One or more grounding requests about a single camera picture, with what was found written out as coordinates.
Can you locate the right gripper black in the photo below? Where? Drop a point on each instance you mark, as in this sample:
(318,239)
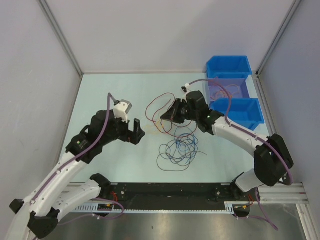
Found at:
(173,113)

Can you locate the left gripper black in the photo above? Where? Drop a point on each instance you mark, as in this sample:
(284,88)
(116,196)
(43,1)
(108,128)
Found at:
(132,137)

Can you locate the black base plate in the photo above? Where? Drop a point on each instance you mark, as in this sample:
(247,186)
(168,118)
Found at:
(176,196)

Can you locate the aluminium frame rail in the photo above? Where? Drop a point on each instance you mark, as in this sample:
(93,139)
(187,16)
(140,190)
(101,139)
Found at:
(277,193)

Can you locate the white cable duct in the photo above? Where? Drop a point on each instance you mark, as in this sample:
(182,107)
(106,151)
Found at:
(93,208)

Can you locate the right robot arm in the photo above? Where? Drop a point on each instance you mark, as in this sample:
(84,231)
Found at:
(272,159)

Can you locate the near blue bin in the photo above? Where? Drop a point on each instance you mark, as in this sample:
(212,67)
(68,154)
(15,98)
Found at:
(244,111)

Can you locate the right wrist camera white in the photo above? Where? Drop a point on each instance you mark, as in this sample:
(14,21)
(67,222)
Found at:
(186,88)

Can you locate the far blue bin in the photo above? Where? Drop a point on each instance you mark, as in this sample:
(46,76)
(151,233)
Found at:
(228,67)

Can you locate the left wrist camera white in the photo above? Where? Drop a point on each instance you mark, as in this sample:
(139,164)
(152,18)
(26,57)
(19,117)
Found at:
(121,110)

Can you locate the middle lavender bin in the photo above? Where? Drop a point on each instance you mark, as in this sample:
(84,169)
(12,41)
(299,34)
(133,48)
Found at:
(222,88)

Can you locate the blue bin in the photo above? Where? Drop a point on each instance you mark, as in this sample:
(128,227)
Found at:
(244,111)
(228,67)

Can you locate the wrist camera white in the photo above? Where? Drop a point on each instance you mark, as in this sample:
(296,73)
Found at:
(186,88)
(121,110)

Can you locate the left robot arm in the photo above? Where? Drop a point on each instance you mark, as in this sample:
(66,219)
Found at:
(41,211)

